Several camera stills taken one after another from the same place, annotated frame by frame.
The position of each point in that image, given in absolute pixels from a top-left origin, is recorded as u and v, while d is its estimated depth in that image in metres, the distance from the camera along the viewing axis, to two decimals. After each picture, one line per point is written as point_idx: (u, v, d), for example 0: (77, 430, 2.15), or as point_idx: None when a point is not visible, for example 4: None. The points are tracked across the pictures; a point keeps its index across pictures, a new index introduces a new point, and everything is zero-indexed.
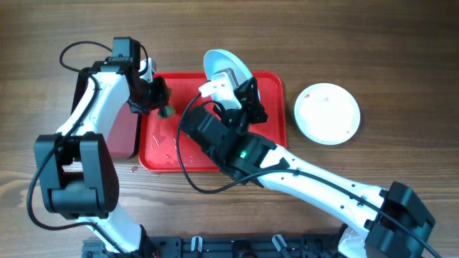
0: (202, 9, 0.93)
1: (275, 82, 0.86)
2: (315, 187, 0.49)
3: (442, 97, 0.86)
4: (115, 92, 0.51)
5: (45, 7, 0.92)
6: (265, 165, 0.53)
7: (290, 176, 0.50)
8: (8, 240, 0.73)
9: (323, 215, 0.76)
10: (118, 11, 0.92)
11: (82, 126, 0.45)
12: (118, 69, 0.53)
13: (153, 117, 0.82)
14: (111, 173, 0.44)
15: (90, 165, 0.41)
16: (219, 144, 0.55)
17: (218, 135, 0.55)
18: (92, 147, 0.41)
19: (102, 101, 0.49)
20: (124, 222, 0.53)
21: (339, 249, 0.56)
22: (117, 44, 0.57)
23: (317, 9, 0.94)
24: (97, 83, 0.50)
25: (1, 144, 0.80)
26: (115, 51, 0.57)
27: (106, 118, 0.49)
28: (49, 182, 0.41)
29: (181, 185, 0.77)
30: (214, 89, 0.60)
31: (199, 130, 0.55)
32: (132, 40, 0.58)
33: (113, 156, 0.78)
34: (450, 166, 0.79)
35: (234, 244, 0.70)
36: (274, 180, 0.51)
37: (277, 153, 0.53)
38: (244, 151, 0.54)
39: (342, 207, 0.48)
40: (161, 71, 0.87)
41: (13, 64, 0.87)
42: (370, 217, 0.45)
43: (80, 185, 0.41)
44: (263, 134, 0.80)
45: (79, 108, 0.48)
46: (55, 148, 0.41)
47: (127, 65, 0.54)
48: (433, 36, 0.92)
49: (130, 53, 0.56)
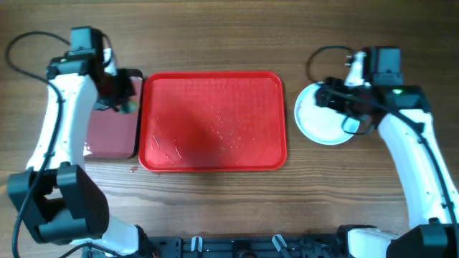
0: (203, 9, 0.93)
1: (275, 82, 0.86)
2: (426, 163, 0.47)
3: (442, 97, 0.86)
4: (81, 97, 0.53)
5: (44, 7, 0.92)
6: (407, 113, 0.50)
7: (414, 141, 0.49)
8: (8, 240, 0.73)
9: (323, 215, 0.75)
10: (119, 11, 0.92)
11: (54, 155, 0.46)
12: (80, 67, 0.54)
13: (153, 117, 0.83)
14: (95, 196, 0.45)
15: (72, 199, 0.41)
16: (383, 73, 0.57)
17: (387, 64, 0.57)
18: (70, 180, 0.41)
19: (69, 114, 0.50)
20: (122, 231, 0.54)
21: (348, 231, 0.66)
22: (75, 37, 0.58)
23: (317, 9, 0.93)
24: (60, 94, 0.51)
25: (2, 144, 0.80)
26: (74, 44, 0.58)
27: (78, 133, 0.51)
28: (32, 221, 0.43)
29: (181, 185, 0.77)
30: (391, 54, 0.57)
31: (371, 56, 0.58)
32: (92, 30, 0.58)
33: (113, 156, 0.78)
34: (450, 166, 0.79)
35: (233, 244, 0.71)
36: (399, 131, 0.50)
37: (424, 118, 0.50)
38: (399, 89, 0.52)
39: (427, 193, 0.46)
40: (161, 71, 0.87)
41: (12, 64, 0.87)
42: (439, 216, 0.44)
43: (67, 215, 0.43)
44: (264, 134, 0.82)
45: (46, 132, 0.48)
46: (31, 192, 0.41)
47: (89, 59, 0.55)
48: (434, 36, 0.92)
49: (90, 44, 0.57)
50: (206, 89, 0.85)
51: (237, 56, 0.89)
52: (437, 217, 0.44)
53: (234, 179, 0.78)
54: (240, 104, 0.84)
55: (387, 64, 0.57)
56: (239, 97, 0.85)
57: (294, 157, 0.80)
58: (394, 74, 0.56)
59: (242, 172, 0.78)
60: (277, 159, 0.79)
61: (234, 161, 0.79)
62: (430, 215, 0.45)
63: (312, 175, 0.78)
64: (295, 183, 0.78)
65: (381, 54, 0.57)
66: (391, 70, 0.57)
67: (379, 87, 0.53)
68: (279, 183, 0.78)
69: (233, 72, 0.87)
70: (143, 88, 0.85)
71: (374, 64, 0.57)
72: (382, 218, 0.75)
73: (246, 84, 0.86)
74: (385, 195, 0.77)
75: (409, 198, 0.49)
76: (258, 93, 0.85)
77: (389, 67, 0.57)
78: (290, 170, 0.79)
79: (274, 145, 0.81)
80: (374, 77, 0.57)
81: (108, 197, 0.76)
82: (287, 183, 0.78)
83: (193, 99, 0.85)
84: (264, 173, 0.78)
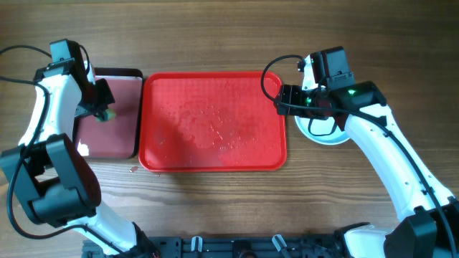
0: (203, 9, 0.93)
1: (275, 82, 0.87)
2: (396, 154, 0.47)
3: (442, 97, 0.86)
4: (67, 90, 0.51)
5: (44, 7, 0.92)
6: (366, 111, 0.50)
7: (379, 134, 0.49)
8: (8, 240, 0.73)
9: (323, 215, 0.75)
10: (119, 11, 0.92)
11: (42, 131, 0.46)
12: (62, 70, 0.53)
13: (153, 118, 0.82)
14: (87, 170, 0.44)
15: (62, 167, 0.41)
16: (333, 77, 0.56)
17: (338, 64, 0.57)
18: (59, 146, 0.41)
19: (57, 102, 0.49)
20: (116, 221, 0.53)
21: (346, 233, 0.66)
22: (54, 49, 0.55)
23: (317, 9, 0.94)
24: (46, 89, 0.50)
25: (1, 144, 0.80)
26: (54, 56, 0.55)
27: (66, 118, 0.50)
28: (25, 194, 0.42)
29: (181, 185, 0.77)
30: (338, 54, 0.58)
31: (320, 61, 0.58)
32: (69, 41, 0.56)
33: (115, 156, 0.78)
34: (450, 166, 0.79)
35: (234, 244, 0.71)
36: (363, 128, 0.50)
37: (384, 110, 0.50)
38: (353, 89, 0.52)
39: (405, 183, 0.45)
40: (160, 71, 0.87)
41: (12, 64, 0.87)
42: (424, 204, 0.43)
43: (59, 187, 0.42)
44: (264, 135, 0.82)
45: (34, 117, 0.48)
46: (22, 159, 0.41)
47: (70, 67, 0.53)
48: (433, 36, 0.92)
49: (70, 54, 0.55)
50: (206, 89, 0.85)
51: (237, 56, 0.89)
52: (420, 206, 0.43)
53: (234, 179, 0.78)
54: (240, 104, 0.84)
55: (338, 64, 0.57)
56: (239, 97, 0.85)
57: (294, 157, 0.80)
58: (346, 73, 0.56)
59: (242, 172, 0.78)
60: (277, 159, 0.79)
61: (234, 161, 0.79)
62: (413, 206, 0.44)
63: (312, 175, 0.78)
64: (295, 183, 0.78)
65: (330, 56, 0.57)
66: (341, 72, 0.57)
67: (334, 92, 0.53)
68: (279, 183, 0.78)
69: (233, 72, 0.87)
70: (143, 88, 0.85)
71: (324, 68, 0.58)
72: (382, 218, 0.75)
73: (246, 84, 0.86)
74: (385, 195, 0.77)
75: (391, 193, 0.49)
76: (258, 93, 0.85)
77: (343, 67, 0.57)
78: (290, 170, 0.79)
79: (274, 145, 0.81)
80: (328, 81, 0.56)
81: (107, 197, 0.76)
82: (287, 183, 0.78)
83: (193, 99, 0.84)
84: (264, 173, 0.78)
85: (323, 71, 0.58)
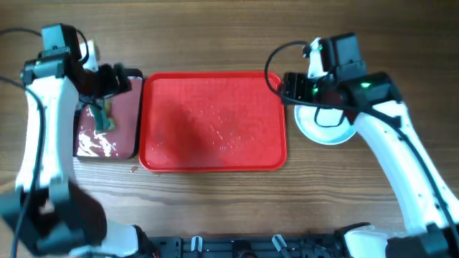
0: (203, 9, 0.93)
1: (275, 82, 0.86)
2: (411, 163, 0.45)
3: (442, 97, 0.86)
4: (62, 104, 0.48)
5: (44, 7, 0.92)
6: (381, 108, 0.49)
7: (394, 138, 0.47)
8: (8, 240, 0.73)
9: (323, 215, 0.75)
10: (119, 11, 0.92)
11: (43, 168, 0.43)
12: (57, 61, 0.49)
13: (153, 118, 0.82)
14: (92, 208, 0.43)
15: (67, 218, 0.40)
16: (345, 64, 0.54)
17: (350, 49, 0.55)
18: (64, 198, 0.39)
19: (54, 118, 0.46)
20: (118, 235, 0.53)
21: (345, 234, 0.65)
22: (48, 37, 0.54)
23: (317, 9, 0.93)
24: (39, 101, 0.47)
25: (2, 144, 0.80)
26: (48, 45, 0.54)
27: (66, 136, 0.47)
28: (29, 239, 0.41)
29: (181, 185, 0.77)
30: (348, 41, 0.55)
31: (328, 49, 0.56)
32: (64, 26, 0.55)
33: (113, 156, 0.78)
34: (450, 166, 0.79)
35: (234, 244, 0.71)
36: (376, 130, 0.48)
37: (399, 110, 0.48)
38: (367, 82, 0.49)
39: (419, 196, 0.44)
40: (160, 71, 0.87)
41: (12, 64, 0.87)
42: (437, 221, 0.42)
43: (63, 231, 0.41)
44: (264, 134, 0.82)
45: (31, 143, 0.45)
46: (23, 208, 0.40)
47: (66, 56, 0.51)
48: (433, 36, 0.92)
49: (64, 41, 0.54)
50: (206, 89, 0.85)
51: (237, 56, 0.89)
52: (433, 221, 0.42)
53: (234, 179, 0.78)
54: (242, 104, 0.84)
55: (350, 51, 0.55)
56: (239, 97, 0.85)
57: (294, 157, 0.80)
58: (357, 62, 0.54)
59: (243, 171, 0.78)
60: (277, 159, 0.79)
61: (234, 161, 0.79)
62: (426, 221, 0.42)
63: (312, 175, 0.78)
64: (295, 183, 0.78)
65: (339, 42, 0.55)
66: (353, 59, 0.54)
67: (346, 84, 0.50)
68: (279, 183, 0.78)
69: (233, 72, 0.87)
70: (143, 88, 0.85)
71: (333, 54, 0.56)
72: (383, 218, 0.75)
73: (246, 84, 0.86)
74: (385, 195, 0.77)
75: (399, 200, 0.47)
76: (258, 93, 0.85)
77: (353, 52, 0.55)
78: (290, 170, 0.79)
79: (274, 145, 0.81)
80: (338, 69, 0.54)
81: (107, 197, 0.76)
82: (287, 183, 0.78)
83: (193, 99, 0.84)
84: (264, 173, 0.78)
85: (333, 59, 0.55)
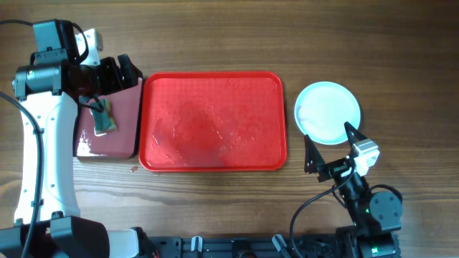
0: (203, 9, 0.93)
1: (275, 82, 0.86)
2: None
3: (442, 97, 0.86)
4: (62, 133, 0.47)
5: (45, 7, 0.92)
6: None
7: None
8: None
9: (323, 215, 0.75)
10: (119, 11, 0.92)
11: (43, 203, 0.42)
12: (51, 70, 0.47)
13: (153, 118, 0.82)
14: (93, 230, 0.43)
15: (70, 249, 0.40)
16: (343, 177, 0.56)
17: (376, 216, 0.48)
18: (66, 235, 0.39)
19: (52, 140, 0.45)
20: (120, 245, 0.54)
21: None
22: (42, 36, 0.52)
23: (317, 9, 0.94)
24: (36, 123, 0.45)
25: (2, 144, 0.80)
26: (42, 44, 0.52)
27: (65, 165, 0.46)
28: None
29: (181, 185, 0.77)
30: (372, 155, 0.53)
31: (350, 168, 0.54)
32: (58, 21, 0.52)
33: (113, 157, 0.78)
34: (450, 166, 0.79)
35: (234, 243, 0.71)
36: None
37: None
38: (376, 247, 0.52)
39: None
40: (160, 71, 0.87)
41: (12, 64, 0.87)
42: None
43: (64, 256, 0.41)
44: (265, 134, 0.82)
45: (29, 176, 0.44)
46: (24, 241, 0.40)
47: (62, 64, 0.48)
48: (433, 36, 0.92)
49: (59, 43, 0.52)
50: (206, 89, 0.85)
51: (237, 56, 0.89)
52: None
53: (234, 179, 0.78)
54: (242, 104, 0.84)
55: (389, 208, 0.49)
56: (239, 97, 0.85)
57: (294, 157, 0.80)
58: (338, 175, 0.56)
59: (243, 171, 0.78)
60: (277, 160, 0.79)
61: (234, 160, 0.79)
62: None
63: (312, 175, 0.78)
64: (295, 183, 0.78)
65: (352, 183, 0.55)
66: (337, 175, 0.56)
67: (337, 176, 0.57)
68: (279, 183, 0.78)
69: (233, 72, 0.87)
70: (143, 88, 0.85)
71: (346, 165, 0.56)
72: None
73: (246, 83, 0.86)
74: None
75: None
76: (258, 93, 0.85)
77: (380, 216, 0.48)
78: (290, 170, 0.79)
79: (274, 145, 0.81)
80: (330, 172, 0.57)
81: (108, 197, 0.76)
82: (287, 183, 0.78)
83: (193, 99, 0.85)
84: (264, 173, 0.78)
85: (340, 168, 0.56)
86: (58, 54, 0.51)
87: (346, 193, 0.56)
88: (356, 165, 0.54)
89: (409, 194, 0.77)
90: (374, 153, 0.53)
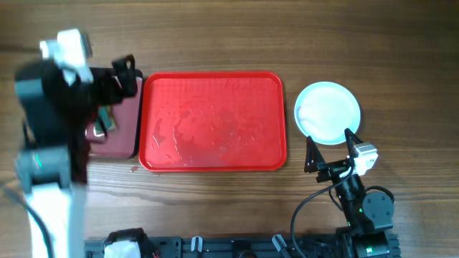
0: (203, 9, 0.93)
1: (275, 82, 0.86)
2: None
3: (441, 97, 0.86)
4: None
5: (45, 7, 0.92)
6: None
7: None
8: (8, 240, 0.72)
9: (323, 215, 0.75)
10: (119, 11, 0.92)
11: None
12: (56, 162, 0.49)
13: (153, 117, 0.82)
14: None
15: None
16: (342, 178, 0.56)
17: (368, 214, 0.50)
18: None
19: None
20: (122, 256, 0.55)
21: None
22: (21, 89, 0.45)
23: (317, 10, 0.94)
24: None
25: (2, 144, 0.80)
26: (22, 96, 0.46)
27: None
28: None
29: (181, 185, 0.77)
30: (372, 157, 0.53)
31: (349, 168, 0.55)
32: (41, 78, 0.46)
33: (113, 157, 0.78)
34: (450, 166, 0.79)
35: (234, 244, 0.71)
36: None
37: None
38: (371, 246, 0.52)
39: None
40: (160, 71, 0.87)
41: (12, 64, 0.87)
42: None
43: None
44: (265, 133, 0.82)
45: None
46: None
47: (72, 153, 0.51)
48: (433, 36, 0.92)
49: (49, 110, 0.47)
50: (206, 89, 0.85)
51: (237, 56, 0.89)
52: None
53: (234, 179, 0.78)
54: (243, 104, 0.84)
55: (380, 208, 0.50)
56: (239, 97, 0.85)
57: (294, 157, 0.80)
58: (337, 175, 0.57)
59: (243, 172, 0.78)
60: (277, 160, 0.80)
61: (234, 160, 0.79)
62: None
63: (312, 175, 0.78)
64: (295, 183, 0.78)
65: (347, 183, 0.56)
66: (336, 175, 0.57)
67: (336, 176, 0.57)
68: (279, 183, 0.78)
69: (232, 72, 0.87)
70: (143, 88, 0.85)
71: (346, 165, 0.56)
72: None
73: (246, 84, 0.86)
74: None
75: None
76: (258, 93, 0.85)
77: (373, 214, 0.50)
78: (290, 170, 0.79)
79: (274, 146, 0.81)
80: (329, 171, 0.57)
81: (108, 197, 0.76)
82: (286, 183, 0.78)
83: (193, 99, 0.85)
84: (263, 173, 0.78)
85: (338, 168, 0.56)
86: (49, 122, 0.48)
87: (343, 194, 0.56)
88: (356, 165, 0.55)
89: (409, 194, 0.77)
90: (374, 155, 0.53)
